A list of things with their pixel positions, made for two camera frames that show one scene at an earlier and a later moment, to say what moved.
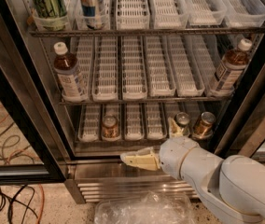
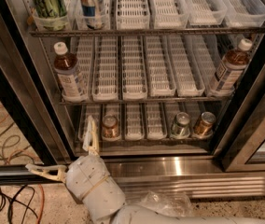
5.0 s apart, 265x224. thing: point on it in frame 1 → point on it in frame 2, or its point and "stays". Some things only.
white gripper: (174, 155) → (85, 174)
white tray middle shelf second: (105, 68) stays
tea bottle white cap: (61, 48) stays
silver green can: (183, 119) stays
